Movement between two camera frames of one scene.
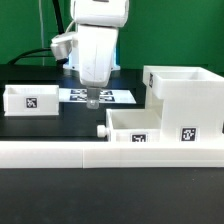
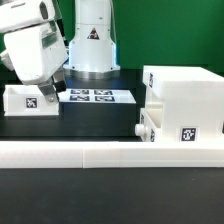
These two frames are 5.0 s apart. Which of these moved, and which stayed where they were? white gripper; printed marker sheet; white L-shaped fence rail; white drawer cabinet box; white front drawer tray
Moved: white gripper; white front drawer tray
Stayed: printed marker sheet; white L-shaped fence rail; white drawer cabinet box
